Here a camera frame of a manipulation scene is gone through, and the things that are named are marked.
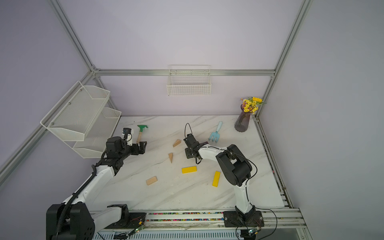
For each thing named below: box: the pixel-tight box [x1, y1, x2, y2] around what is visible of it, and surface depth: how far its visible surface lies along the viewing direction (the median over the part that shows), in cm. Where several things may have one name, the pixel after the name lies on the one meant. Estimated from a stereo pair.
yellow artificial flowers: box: [240, 97, 267, 115], surface depth 95 cm
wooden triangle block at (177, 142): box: [173, 139, 181, 148], surface depth 106 cm
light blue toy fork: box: [208, 121, 223, 143], surface depth 112 cm
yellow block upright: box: [212, 171, 221, 188], surface depth 89 cm
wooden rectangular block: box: [146, 176, 158, 186], surface depth 88 cm
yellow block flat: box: [181, 166, 197, 174], surface depth 92 cm
